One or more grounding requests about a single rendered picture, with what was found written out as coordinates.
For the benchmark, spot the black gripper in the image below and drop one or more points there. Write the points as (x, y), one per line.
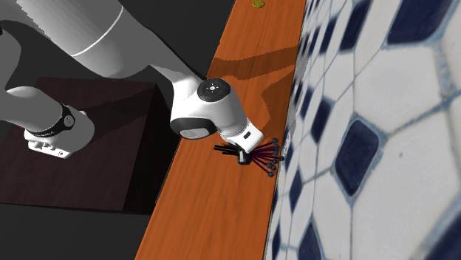
(243, 157)

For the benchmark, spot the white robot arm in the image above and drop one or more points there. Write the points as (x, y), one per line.
(219, 113)

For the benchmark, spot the small olive yellow round object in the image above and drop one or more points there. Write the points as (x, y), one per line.
(258, 3)

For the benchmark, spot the dark brown robot stand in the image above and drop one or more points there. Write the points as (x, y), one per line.
(75, 180)

